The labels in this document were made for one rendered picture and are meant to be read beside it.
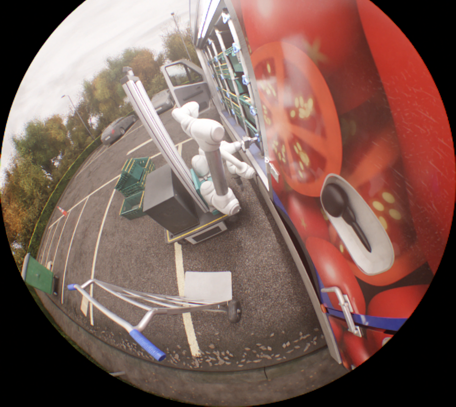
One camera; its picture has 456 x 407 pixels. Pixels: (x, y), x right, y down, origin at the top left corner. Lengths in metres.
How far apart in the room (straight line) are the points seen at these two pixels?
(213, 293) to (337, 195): 1.52
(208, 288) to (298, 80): 1.75
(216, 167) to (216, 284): 1.24
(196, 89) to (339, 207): 4.06
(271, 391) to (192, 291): 1.52
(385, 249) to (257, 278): 1.35
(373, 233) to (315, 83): 0.36
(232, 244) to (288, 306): 0.95
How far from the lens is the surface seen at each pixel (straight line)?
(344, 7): 0.29
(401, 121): 0.25
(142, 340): 0.54
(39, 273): 6.20
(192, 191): 1.36
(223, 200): 1.06
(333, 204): 0.39
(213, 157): 0.87
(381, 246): 0.41
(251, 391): 1.99
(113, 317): 0.64
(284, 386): 1.94
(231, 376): 1.88
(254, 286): 1.59
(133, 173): 2.71
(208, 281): 1.71
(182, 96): 4.01
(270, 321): 1.62
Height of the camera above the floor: 1.58
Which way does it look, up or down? 44 degrees down
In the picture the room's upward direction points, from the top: 22 degrees counter-clockwise
